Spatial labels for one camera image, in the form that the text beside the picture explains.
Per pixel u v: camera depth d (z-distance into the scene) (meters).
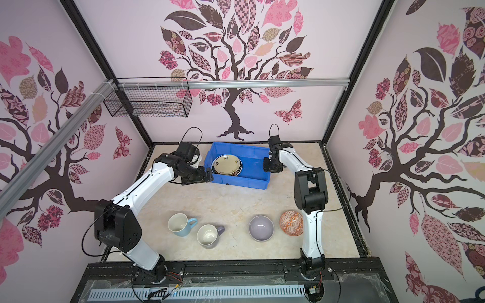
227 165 1.06
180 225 0.84
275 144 0.82
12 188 0.50
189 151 0.69
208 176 0.77
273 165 0.86
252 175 1.05
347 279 0.73
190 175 0.72
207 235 0.82
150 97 0.95
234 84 0.92
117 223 0.44
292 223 0.85
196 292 0.70
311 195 0.56
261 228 0.85
